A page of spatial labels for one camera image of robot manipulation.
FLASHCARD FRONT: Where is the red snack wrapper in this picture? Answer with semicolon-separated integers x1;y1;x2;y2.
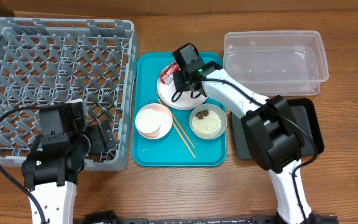
158;60;180;85

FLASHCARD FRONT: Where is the grey-green bowl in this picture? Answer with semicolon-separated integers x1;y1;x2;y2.
190;103;227;140

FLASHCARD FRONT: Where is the brown food chunk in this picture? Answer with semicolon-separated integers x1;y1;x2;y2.
196;110;209;119

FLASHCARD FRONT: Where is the pink bowl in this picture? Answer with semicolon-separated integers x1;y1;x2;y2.
135;103;173;139

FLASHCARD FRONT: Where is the white paper cup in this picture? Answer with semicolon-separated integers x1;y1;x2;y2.
135;109;161;138

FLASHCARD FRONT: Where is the pile of white rice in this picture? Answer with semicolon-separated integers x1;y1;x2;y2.
191;110;221;139

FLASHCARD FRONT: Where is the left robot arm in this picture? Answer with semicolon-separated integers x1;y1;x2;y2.
21;121;115;224

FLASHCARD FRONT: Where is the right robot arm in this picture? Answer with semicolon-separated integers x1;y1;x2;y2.
172;59;315;223

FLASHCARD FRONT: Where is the clear plastic waste bin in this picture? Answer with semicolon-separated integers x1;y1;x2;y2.
223;30;329;96

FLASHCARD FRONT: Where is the black food waste tray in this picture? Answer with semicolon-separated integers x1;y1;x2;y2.
230;98;324;161

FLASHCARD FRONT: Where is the pale pink round plate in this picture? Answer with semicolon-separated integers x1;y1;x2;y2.
157;79;207;110

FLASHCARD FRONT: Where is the upper wooden chopstick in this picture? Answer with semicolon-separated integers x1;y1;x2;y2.
156;91;195;148

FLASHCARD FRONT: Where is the wooden chopstick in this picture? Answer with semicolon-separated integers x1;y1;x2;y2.
156;91;195;148
157;98;196;159

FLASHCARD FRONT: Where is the lower wooden chopstick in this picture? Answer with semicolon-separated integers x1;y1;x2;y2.
157;98;196;159

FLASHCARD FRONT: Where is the teal serving tray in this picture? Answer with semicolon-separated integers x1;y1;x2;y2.
132;52;227;167

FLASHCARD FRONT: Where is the grey plastic dish rack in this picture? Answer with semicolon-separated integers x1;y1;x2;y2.
0;17;140;171

